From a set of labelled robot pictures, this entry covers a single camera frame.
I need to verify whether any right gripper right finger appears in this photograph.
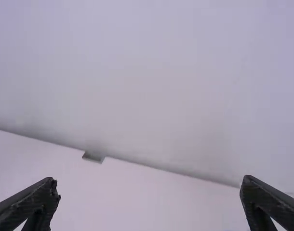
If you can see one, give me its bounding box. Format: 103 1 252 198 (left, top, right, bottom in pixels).
239 174 294 231

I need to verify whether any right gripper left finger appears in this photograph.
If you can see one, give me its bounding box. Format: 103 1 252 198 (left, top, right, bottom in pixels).
0 177 62 231

